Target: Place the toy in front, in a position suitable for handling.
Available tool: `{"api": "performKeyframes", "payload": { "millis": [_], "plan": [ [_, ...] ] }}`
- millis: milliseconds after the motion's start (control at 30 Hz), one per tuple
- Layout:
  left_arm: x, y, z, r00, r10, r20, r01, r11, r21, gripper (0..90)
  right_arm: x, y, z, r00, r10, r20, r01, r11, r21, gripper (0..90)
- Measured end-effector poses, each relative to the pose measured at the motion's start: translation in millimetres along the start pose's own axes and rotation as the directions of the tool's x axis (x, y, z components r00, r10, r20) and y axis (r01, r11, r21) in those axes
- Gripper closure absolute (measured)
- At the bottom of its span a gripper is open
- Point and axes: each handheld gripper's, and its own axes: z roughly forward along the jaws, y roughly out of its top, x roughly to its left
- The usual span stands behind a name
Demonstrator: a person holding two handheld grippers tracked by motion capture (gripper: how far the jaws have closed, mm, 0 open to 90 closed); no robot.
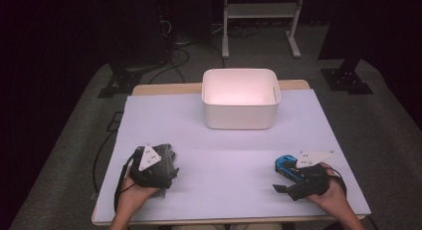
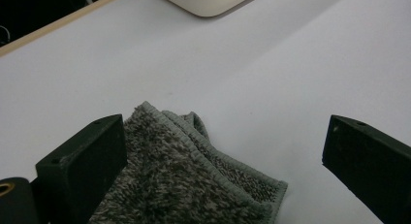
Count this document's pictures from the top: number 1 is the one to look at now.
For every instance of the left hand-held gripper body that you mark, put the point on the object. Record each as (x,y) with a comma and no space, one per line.
(149,178)

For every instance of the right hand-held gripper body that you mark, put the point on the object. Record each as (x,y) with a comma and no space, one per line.
(312,183)

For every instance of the person's left hand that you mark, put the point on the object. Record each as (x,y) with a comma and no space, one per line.
(136,196)

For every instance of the person's right hand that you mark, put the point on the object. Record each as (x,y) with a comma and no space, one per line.
(333,198)

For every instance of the white table sheet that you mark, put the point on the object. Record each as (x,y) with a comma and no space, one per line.
(232,190)

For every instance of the white plastic bin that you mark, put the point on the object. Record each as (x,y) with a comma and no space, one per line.
(239,117)

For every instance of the black stand base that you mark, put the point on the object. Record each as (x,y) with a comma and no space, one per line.
(124,82)
(346,80)

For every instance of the black floor frame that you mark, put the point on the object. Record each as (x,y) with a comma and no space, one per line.
(111,130)

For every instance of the white metal stand frame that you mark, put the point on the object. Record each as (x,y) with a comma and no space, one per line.
(262,10)

